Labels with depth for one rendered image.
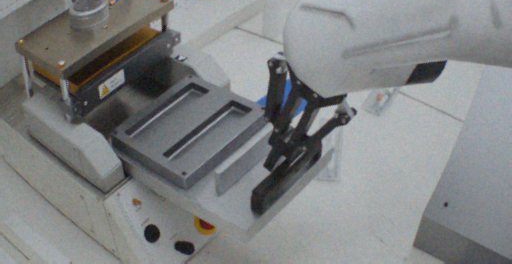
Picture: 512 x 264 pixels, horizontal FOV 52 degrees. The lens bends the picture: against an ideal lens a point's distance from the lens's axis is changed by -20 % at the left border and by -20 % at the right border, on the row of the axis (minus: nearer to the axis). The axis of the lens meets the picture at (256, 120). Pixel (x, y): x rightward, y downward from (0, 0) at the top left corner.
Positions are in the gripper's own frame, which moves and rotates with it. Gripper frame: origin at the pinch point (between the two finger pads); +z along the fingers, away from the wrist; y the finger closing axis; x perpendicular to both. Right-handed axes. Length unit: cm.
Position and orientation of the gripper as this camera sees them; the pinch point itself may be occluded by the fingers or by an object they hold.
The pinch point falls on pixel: (280, 149)
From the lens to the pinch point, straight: 88.0
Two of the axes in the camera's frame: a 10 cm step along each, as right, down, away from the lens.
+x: 5.8, -5.0, 6.4
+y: 7.6, 6.1, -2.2
